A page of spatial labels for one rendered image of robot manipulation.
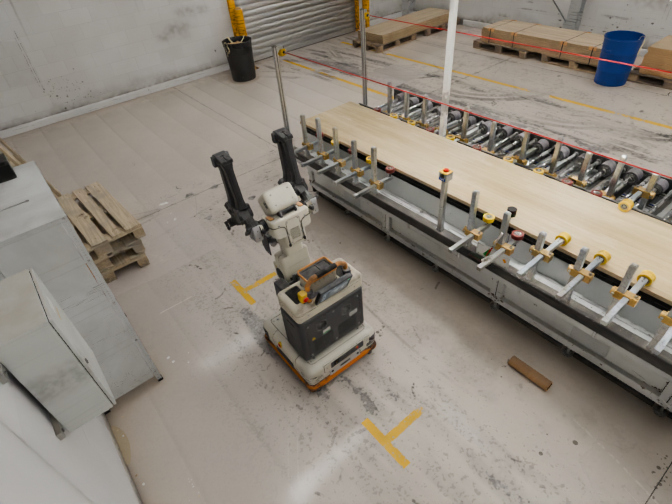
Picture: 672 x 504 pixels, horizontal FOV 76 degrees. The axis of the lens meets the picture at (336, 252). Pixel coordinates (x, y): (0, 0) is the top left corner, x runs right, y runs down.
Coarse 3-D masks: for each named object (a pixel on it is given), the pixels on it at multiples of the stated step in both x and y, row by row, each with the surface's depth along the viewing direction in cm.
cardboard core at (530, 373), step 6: (510, 360) 315; (516, 360) 313; (516, 366) 311; (522, 366) 309; (528, 366) 309; (522, 372) 309; (528, 372) 306; (534, 372) 304; (528, 378) 307; (534, 378) 303; (540, 378) 301; (546, 378) 301; (540, 384) 300; (546, 384) 297; (546, 390) 299
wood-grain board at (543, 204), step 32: (352, 128) 437; (384, 128) 432; (416, 128) 426; (384, 160) 383; (416, 160) 379; (448, 160) 374; (480, 160) 370; (448, 192) 337; (480, 192) 334; (512, 192) 330; (544, 192) 327; (576, 192) 324; (512, 224) 301; (544, 224) 298; (576, 224) 296; (608, 224) 293; (640, 224) 291; (576, 256) 273; (640, 256) 268
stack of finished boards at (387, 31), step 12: (420, 12) 1020; (432, 12) 1011; (444, 12) 1003; (384, 24) 962; (396, 24) 954; (408, 24) 947; (420, 24) 952; (432, 24) 976; (360, 36) 944; (372, 36) 918; (384, 36) 900; (396, 36) 921
